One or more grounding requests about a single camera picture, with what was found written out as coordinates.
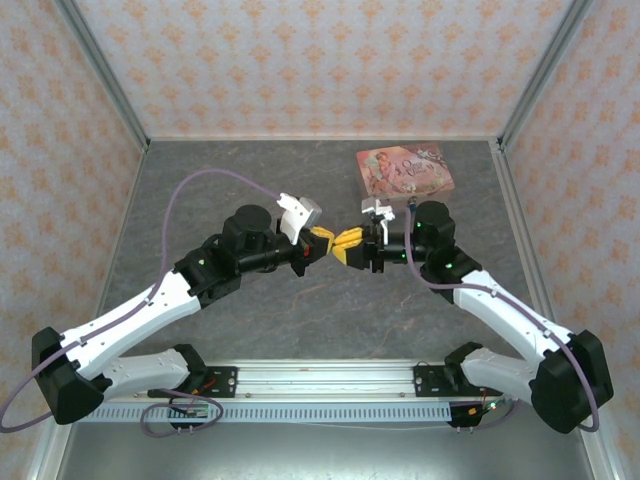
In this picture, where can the pink illustrated book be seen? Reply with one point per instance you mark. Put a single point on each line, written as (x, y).
(405, 170)

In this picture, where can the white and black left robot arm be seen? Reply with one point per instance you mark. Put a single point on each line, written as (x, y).
(150, 310)

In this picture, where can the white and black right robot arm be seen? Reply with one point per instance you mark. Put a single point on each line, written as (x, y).
(510, 310)

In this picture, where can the small electronics board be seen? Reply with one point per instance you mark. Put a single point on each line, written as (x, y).
(487, 406)
(192, 411)

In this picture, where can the aluminium frame bar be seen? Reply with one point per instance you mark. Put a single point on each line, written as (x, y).
(100, 70)
(545, 70)
(520, 220)
(325, 137)
(47, 455)
(597, 455)

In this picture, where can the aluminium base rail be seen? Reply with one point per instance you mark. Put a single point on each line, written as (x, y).
(325, 380)

